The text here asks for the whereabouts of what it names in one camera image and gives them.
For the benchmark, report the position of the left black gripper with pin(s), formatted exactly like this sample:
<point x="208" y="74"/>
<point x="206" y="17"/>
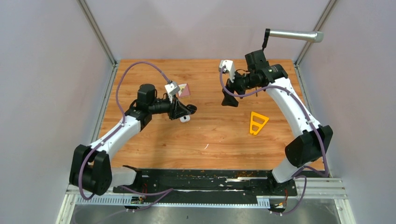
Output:
<point x="177" y="109"/>

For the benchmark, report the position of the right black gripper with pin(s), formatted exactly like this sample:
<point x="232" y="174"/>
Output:
<point x="229" y="99"/>

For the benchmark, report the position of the black earbud charging case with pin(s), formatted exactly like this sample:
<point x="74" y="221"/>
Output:
<point x="192" y="108"/>

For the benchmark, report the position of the white earbud charging case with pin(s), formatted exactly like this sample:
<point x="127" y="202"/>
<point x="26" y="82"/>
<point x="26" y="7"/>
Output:
<point x="185" y="118"/>

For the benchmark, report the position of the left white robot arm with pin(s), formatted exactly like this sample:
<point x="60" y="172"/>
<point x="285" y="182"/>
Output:
<point x="91" y="165"/>

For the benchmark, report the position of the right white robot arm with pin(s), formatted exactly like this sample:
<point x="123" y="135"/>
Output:
<point x="312" y="139"/>

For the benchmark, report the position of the pink card box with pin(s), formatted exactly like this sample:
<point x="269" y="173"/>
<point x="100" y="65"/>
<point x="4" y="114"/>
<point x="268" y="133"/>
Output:
<point x="184" y="90"/>

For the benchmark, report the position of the yellow triangular plastic piece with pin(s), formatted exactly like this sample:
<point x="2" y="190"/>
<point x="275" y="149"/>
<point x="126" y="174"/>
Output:
<point x="257" y="122"/>

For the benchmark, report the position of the black tripod stand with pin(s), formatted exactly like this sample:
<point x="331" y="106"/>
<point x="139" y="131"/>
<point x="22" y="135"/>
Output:
<point x="266" y="38"/>

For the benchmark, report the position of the silver microphone tube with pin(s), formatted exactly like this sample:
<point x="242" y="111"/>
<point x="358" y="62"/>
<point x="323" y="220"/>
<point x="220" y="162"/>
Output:
<point x="312" y="36"/>

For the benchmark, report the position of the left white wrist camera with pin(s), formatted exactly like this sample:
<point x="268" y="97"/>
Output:
<point x="172" y="88"/>

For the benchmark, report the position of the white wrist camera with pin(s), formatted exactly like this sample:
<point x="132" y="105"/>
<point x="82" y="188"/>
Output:
<point x="227" y="67"/>
<point x="172" y="88"/>

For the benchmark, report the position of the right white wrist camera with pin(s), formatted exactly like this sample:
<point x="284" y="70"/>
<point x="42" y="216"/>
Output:
<point x="227" y="67"/>

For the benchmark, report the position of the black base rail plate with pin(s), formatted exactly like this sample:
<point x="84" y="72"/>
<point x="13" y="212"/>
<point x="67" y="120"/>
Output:
<point x="211" y="186"/>

